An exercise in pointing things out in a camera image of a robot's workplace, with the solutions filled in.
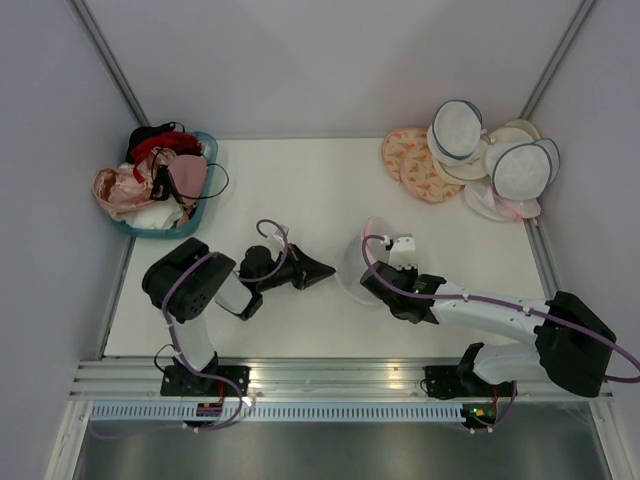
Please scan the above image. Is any aluminium frame post left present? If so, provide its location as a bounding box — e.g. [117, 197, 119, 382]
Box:
[68, 0, 150, 126]

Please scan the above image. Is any red lace bra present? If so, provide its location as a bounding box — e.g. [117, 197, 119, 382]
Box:
[130, 131, 202, 164]

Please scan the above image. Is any white mesh bag blue trim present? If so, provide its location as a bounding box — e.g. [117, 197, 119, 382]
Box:
[430, 99, 483, 166]

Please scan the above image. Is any white slotted cable duct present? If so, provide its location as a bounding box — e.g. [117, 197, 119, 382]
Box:
[91, 401, 464, 423]

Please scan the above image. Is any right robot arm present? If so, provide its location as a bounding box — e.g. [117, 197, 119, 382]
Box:
[360, 262, 616, 398]

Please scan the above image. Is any peach satin bra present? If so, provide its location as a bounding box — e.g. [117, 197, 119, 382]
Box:
[92, 167, 155, 221]

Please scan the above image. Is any flat white bag pink trim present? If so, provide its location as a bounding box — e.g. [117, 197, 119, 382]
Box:
[463, 177, 541, 222]

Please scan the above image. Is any cream laundry bag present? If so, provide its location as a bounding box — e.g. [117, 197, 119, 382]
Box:
[427, 120, 540, 185]

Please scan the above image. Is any black bra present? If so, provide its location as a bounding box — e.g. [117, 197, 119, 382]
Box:
[124, 120, 230, 202]

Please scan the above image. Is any white mesh bag pink zipper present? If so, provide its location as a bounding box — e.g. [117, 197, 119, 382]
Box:
[336, 216, 396, 306]

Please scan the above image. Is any aluminium side rail right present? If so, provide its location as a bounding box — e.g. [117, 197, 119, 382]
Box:
[524, 219, 562, 299]

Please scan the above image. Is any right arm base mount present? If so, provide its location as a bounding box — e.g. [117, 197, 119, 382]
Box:
[423, 365, 482, 400]

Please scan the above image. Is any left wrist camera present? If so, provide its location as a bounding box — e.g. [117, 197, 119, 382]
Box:
[274, 225, 289, 240]

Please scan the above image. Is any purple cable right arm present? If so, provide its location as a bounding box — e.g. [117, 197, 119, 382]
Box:
[360, 234, 640, 436]

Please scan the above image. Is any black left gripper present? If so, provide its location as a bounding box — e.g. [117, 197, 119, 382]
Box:
[258, 243, 336, 292]

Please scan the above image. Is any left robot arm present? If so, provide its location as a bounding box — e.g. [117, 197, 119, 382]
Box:
[142, 238, 336, 396]

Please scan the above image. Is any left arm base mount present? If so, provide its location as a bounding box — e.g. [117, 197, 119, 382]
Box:
[159, 363, 251, 399]

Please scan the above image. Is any aluminium frame post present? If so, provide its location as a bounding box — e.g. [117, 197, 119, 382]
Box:
[519, 0, 599, 120]
[68, 0, 150, 126]

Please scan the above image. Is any white bra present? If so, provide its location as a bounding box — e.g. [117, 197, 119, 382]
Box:
[123, 201, 183, 230]

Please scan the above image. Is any floral peach laundry bag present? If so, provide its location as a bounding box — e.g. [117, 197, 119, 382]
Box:
[381, 127, 430, 181]

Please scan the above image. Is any large white bag blue trim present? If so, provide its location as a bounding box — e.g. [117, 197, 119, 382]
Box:
[484, 138, 561, 201]

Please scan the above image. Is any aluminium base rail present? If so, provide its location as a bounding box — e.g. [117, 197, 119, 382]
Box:
[69, 355, 615, 401]

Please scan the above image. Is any dusty pink bra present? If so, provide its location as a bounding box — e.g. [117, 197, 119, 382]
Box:
[167, 155, 208, 203]

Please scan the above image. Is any teal plastic basket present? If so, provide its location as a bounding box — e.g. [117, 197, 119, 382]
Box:
[103, 131, 218, 240]

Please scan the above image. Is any aluminium frame post right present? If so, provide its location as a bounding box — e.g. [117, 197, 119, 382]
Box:
[519, 0, 599, 120]

